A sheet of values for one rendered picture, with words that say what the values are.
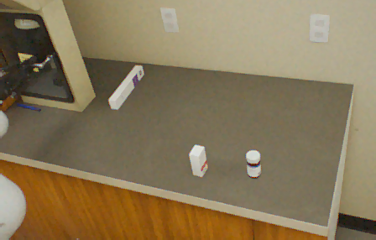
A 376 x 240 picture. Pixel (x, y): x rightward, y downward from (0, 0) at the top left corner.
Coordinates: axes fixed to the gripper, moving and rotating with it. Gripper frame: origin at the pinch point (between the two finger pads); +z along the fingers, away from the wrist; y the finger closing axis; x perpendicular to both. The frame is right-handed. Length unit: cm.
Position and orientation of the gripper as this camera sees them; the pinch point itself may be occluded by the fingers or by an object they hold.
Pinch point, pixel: (30, 65)
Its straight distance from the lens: 172.6
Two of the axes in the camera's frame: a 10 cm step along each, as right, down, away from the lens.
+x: -9.1, -1.3, 3.9
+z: 3.8, -6.2, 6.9
